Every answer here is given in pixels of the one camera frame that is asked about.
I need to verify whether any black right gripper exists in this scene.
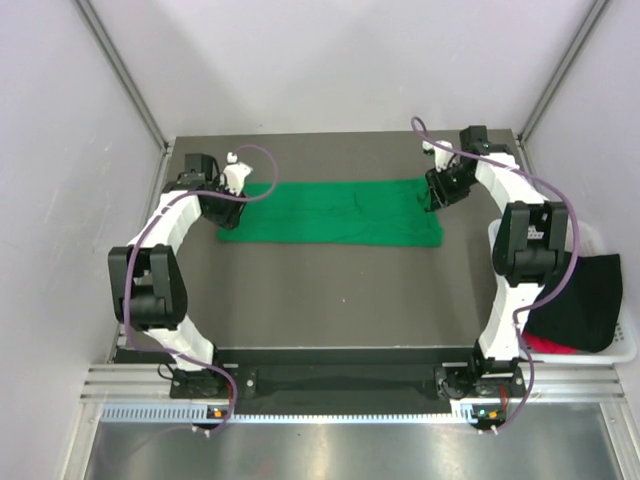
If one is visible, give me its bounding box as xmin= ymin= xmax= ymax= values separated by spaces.
xmin=425 ymin=162 xmax=479 ymax=213

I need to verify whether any green t shirt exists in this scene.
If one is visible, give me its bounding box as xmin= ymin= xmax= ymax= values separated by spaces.
xmin=217 ymin=178 xmax=444 ymax=248

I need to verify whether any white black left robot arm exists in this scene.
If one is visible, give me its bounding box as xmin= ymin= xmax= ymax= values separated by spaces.
xmin=108 ymin=152 xmax=253 ymax=399

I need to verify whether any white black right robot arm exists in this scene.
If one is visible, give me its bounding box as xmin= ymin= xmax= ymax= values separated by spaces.
xmin=422 ymin=126 xmax=570 ymax=400

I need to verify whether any red t shirt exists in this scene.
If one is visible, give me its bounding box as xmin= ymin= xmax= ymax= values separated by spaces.
xmin=523 ymin=332 xmax=576 ymax=355

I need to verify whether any black t shirt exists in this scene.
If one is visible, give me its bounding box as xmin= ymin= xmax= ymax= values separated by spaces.
xmin=523 ymin=254 xmax=623 ymax=353

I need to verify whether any white plastic laundry basket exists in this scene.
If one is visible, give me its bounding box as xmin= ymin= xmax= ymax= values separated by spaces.
xmin=478 ymin=222 xmax=637 ymax=365

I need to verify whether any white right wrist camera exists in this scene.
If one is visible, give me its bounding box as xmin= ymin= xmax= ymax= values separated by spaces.
xmin=422 ymin=141 xmax=456 ymax=172

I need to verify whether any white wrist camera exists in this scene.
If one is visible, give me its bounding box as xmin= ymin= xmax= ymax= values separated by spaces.
xmin=422 ymin=141 xmax=456 ymax=172
xmin=220 ymin=152 xmax=253 ymax=196

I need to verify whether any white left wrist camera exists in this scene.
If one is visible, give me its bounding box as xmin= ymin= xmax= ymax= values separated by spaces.
xmin=220 ymin=152 xmax=253 ymax=196

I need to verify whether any aluminium left frame post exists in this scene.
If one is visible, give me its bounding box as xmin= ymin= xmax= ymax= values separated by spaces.
xmin=72 ymin=0 xmax=174 ymax=154

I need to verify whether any aluminium frame post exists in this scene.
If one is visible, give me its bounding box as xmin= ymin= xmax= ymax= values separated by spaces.
xmin=517 ymin=0 xmax=612 ymax=147
xmin=72 ymin=0 xmax=174 ymax=154

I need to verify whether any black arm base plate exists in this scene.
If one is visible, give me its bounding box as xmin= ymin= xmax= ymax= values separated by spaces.
xmin=168 ymin=363 xmax=526 ymax=401

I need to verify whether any grey slotted cable duct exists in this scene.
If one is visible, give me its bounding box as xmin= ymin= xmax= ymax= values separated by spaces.
xmin=100 ymin=402 xmax=507 ymax=425

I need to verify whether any aluminium right frame post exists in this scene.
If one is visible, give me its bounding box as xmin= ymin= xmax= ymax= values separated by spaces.
xmin=517 ymin=0 xmax=612 ymax=147

